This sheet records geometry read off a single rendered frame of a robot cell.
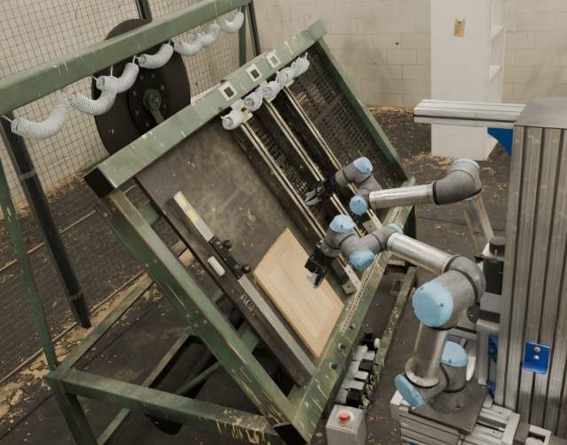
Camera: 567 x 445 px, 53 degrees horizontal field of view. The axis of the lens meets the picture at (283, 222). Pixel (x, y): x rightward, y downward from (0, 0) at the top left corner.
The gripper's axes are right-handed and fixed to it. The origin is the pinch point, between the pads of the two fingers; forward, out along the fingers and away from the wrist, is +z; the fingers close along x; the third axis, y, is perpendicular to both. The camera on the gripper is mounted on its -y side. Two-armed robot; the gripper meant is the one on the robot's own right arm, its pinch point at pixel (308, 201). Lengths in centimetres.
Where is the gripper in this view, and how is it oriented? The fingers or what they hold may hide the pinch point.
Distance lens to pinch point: 260.3
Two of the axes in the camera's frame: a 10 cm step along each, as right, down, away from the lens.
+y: -5.8, 0.2, -8.1
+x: 3.7, 9.0, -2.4
